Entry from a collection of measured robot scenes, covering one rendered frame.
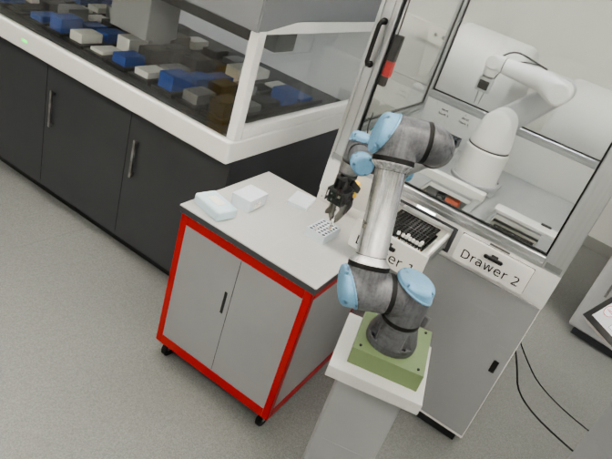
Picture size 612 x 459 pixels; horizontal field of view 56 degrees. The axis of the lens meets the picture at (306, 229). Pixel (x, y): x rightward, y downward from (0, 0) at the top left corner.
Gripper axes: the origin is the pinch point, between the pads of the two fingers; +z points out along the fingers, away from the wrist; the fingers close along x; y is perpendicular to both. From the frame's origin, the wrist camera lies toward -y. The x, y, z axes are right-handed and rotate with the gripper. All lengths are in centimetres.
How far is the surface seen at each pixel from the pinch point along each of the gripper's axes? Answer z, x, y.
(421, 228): -4.5, 27.1, -19.9
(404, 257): -3.2, 31.8, 4.7
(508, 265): -5, 61, -28
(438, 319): 32, 47, -29
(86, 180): 59, -142, -6
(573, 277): 86, 90, -267
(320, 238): 7.2, -0.2, 6.1
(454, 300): 21, 50, -30
